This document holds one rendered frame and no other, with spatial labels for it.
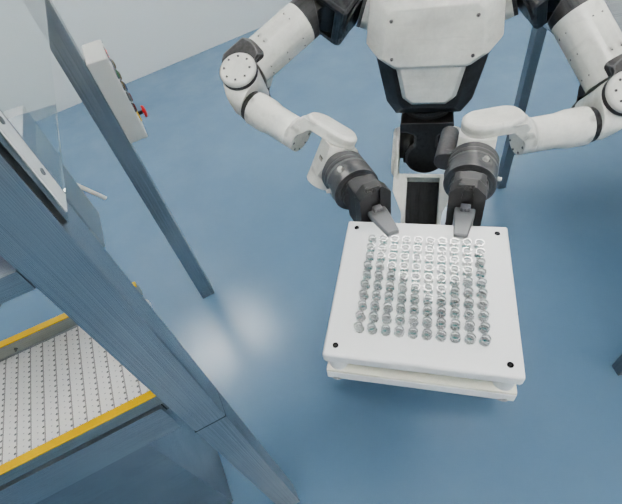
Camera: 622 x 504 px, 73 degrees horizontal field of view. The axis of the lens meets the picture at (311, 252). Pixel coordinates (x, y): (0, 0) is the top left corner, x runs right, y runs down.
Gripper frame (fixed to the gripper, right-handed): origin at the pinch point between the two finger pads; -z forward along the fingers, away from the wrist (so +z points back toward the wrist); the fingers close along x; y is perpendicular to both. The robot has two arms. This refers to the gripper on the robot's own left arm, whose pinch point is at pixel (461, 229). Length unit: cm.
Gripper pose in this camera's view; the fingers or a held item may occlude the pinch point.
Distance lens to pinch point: 70.1
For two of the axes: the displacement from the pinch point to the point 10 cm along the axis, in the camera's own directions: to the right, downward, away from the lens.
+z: 3.3, -7.3, 5.9
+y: -9.3, -1.6, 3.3
